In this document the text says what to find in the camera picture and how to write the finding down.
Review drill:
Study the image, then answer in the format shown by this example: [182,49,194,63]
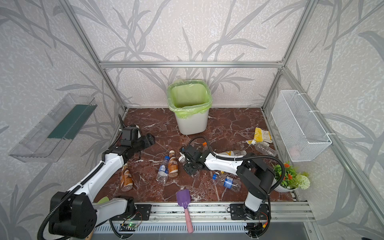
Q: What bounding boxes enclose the aluminium front rail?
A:
[92,199,315,225]

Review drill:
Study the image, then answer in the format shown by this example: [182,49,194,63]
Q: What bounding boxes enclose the white trash bin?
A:
[175,110,209,135]

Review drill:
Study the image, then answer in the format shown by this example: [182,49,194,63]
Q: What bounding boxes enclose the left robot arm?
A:
[37,123,156,240]

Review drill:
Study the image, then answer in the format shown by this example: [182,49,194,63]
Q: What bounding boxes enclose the clear bottle near wrapper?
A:
[250,140,277,157]

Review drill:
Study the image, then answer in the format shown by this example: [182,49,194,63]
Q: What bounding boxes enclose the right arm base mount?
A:
[227,204,271,221]

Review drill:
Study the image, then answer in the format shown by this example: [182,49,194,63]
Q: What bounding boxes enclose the yellow snack wrapper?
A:
[253,128,273,144]

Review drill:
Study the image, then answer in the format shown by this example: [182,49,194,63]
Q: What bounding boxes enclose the brown coffee bottle lying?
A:
[120,164,134,192]

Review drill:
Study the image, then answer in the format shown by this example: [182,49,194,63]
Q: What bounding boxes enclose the clear acrylic wall shelf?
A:
[9,94,97,163]

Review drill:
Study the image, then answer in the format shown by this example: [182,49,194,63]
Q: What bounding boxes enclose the purple pink silicone spatula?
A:
[177,189,194,234]

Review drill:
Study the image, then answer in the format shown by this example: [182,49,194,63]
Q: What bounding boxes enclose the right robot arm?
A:
[180,136,286,220]

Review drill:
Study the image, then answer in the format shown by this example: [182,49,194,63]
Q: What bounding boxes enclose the pink label yellow cap bottle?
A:
[219,171,237,176]

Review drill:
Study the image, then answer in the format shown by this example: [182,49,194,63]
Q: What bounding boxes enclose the green wooden-handled spatula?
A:
[85,197,110,240]

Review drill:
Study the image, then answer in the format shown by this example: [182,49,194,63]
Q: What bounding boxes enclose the green bin liner bag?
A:
[167,80,213,119]

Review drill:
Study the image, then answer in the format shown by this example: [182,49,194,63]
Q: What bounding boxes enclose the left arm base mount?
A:
[119,204,152,221]

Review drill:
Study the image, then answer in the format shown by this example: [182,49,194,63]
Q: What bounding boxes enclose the white yellow label bottle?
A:
[219,150,247,158]

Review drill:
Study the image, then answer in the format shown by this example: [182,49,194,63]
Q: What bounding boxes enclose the brown tea bottle white cap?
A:
[168,150,179,178]

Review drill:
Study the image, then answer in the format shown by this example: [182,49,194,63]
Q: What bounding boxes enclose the artificial flower pot plant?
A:
[274,162,311,193]

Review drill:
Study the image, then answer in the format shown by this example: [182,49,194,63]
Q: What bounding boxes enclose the blue cap water bottle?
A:
[156,156,170,185]

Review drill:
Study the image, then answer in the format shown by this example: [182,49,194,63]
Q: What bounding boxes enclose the crushed blue label bottle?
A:
[212,174,242,193]

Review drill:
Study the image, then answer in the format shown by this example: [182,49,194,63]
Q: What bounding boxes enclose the white wire mesh basket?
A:
[271,90,332,162]

